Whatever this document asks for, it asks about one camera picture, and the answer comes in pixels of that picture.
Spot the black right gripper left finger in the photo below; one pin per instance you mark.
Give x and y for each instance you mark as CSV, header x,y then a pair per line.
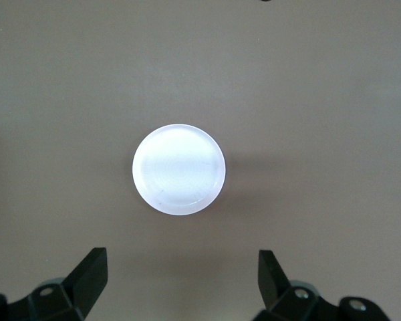
x,y
87,277

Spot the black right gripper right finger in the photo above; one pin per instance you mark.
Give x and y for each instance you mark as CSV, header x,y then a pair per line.
x,y
270,284

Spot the pink round plate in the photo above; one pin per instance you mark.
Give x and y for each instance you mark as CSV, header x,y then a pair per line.
x,y
178,170

